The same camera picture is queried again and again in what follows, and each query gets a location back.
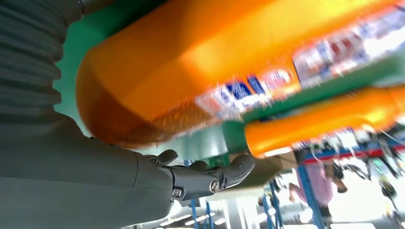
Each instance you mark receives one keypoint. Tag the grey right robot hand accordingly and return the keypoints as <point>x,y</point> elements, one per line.
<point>79,189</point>

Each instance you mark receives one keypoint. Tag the red barrier pole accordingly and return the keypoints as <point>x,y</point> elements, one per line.
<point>348,154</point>

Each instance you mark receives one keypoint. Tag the blue steel rack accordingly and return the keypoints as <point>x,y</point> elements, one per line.
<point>305,189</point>

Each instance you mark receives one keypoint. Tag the person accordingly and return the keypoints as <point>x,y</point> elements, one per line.
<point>316,186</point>

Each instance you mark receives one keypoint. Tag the brown cardboard box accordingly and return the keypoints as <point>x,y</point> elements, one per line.
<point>272,167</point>

